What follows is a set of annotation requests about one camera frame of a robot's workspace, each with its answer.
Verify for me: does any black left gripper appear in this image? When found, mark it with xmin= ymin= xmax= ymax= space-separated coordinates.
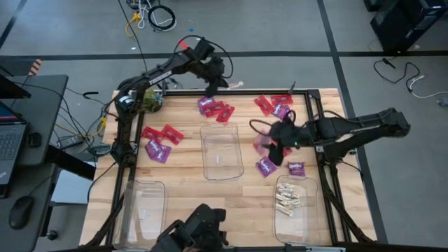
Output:
xmin=190 ymin=52 xmax=230 ymax=98

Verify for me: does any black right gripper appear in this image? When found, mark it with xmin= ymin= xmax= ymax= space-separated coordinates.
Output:
xmin=268 ymin=120 xmax=312 ymax=167

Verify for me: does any clear plastic bin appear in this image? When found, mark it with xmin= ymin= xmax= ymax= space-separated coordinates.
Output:
xmin=199 ymin=121 xmax=245 ymax=182
xmin=113 ymin=179 xmax=169 ymax=251
xmin=273 ymin=174 xmax=322 ymax=246

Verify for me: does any green potted plant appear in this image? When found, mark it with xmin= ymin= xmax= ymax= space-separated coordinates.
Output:
xmin=141 ymin=90 xmax=165 ymax=113

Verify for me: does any grey black device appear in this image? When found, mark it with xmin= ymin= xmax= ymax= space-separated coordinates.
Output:
xmin=87 ymin=143 xmax=113 ymax=157

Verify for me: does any black computer tower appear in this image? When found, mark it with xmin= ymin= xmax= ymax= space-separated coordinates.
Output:
xmin=370 ymin=5 xmax=423 ymax=54
xmin=398 ymin=0 xmax=448 ymax=34

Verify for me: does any black side desk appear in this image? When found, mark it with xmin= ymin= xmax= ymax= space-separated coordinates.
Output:
xmin=0 ymin=73 xmax=70 ymax=252

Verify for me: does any orange black striped marker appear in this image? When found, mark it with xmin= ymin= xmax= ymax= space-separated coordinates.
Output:
xmin=27 ymin=58 xmax=43 ymax=77

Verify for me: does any small black desk device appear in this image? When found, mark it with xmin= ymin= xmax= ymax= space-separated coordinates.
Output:
xmin=27 ymin=132 xmax=43 ymax=148

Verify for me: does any black desk monitor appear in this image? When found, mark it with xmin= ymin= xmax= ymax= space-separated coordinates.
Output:
xmin=0 ymin=73 xmax=32 ymax=99

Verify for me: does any grey laptop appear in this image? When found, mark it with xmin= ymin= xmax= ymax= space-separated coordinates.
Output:
xmin=0 ymin=101 xmax=29 ymax=186

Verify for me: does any black computer mouse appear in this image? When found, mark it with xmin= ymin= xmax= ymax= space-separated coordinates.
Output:
xmin=8 ymin=195 xmax=35 ymax=232

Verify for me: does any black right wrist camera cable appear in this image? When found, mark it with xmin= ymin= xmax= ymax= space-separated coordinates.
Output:
xmin=248 ymin=108 xmax=298 ymax=136

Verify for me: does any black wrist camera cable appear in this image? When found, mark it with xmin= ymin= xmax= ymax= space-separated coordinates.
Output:
xmin=248 ymin=108 xmax=298 ymax=136
xmin=172 ymin=34 xmax=235 ymax=80

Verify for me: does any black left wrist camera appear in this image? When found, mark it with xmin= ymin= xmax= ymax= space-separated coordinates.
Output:
xmin=193 ymin=37 xmax=215 ymax=57

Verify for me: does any black left wrist camera cable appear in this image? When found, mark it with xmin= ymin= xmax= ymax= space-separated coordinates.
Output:
xmin=172 ymin=34 xmax=235 ymax=80

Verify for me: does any long black floor cable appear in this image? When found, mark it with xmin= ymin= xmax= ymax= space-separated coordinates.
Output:
xmin=116 ymin=0 xmax=151 ymax=74

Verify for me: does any coiled black cable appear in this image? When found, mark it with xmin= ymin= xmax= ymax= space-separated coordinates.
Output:
xmin=147 ymin=4 xmax=177 ymax=32

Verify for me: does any white cable bundle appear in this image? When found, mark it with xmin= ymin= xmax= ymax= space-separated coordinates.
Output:
xmin=137 ymin=0 xmax=165 ymax=31

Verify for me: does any yellow cable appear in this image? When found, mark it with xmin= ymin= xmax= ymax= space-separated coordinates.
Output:
xmin=55 ymin=117 xmax=108 ymax=139
xmin=125 ymin=10 xmax=143 ymax=38

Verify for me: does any black floor cable with plug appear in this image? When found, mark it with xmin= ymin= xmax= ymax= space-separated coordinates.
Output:
xmin=372 ymin=57 xmax=421 ymax=92

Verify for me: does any white floor cable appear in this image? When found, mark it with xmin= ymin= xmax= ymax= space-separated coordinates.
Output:
xmin=407 ymin=73 xmax=448 ymax=101

